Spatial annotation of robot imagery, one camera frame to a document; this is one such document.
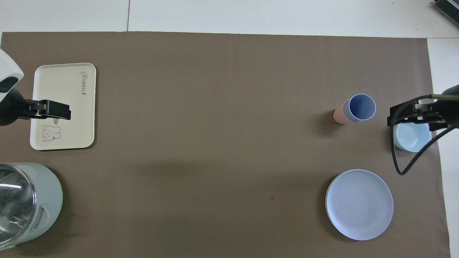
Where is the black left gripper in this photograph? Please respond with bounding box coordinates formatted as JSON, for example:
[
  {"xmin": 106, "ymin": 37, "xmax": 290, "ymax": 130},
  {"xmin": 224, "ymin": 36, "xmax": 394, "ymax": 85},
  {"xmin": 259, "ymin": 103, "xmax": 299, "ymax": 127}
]
[{"xmin": 0, "ymin": 88, "xmax": 71, "ymax": 126}]

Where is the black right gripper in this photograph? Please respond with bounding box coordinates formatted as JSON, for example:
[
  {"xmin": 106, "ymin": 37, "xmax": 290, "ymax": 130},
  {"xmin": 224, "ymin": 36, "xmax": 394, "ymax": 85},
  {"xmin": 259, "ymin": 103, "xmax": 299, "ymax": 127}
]
[{"xmin": 387, "ymin": 85, "xmax": 459, "ymax": 131}]

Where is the blue plastic cup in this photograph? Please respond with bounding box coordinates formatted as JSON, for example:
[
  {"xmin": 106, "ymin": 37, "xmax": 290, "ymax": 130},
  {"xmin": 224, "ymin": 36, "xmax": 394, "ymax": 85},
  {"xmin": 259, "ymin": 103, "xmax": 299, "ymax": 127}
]
[{"xmin": 343, "ymin": 94, "xmax": 377, "ymax": 122}]

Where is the pink plastic cup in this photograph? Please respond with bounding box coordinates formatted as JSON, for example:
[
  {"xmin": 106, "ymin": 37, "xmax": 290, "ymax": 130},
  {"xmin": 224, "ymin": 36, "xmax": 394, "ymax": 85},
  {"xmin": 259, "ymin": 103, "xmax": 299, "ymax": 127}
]
[{"xmin": 333, "ymin": 101, "xmax": 355, "ymax": 125}]

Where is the cream tray with rabbit print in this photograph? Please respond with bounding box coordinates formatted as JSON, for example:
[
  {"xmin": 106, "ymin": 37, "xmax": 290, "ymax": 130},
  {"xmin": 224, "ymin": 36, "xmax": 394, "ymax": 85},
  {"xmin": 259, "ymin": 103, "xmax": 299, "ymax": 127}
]
[{"xmin": 30, "ymin": 63, "xmax": 96, "ymax": 151}]

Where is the light blue bowl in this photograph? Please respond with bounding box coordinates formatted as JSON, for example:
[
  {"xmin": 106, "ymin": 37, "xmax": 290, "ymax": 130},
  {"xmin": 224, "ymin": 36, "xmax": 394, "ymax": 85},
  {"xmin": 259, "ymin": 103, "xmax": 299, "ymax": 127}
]
[{"xmin": 393, "ymin": 122, "xmax": 432, "ymax": 153}]

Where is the pale green pot glass lid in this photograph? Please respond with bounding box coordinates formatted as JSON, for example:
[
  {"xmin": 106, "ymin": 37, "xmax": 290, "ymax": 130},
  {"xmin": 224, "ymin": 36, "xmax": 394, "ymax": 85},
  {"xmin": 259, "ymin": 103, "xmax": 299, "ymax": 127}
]
[{"xmin": 0, "ymin": 162, "xmax": 63, "ymax": 250}]

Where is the pale blue plate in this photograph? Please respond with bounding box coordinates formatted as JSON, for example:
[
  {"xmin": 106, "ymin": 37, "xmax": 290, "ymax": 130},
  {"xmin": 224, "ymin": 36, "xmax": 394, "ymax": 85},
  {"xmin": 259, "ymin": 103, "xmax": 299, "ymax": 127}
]
[{"xmin": 325, "ymin": 169, "xmax": 394, "ymax": 241}]

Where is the grey striped device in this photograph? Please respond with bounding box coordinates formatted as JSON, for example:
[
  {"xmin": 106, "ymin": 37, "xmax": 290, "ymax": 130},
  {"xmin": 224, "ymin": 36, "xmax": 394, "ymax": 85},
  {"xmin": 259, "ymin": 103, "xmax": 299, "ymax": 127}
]
[{"xmin": 432, "ymin": 0, "xmax": 459, "ymax": 28}]

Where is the brown table mat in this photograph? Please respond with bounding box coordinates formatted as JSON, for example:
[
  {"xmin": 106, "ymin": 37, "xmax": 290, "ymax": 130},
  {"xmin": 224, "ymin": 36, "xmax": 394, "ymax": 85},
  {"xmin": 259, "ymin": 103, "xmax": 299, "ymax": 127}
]
[{"xmin": 0, "ymin": 32, "xmax": 451, "ymax": 258}]

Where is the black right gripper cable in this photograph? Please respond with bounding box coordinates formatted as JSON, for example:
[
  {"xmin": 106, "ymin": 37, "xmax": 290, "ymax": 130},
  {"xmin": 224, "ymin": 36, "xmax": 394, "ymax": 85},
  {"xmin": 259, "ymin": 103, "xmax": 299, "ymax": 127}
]
[{"xmin": 389, "ymin": 94, "xmax": 459, "ymax": 176}]

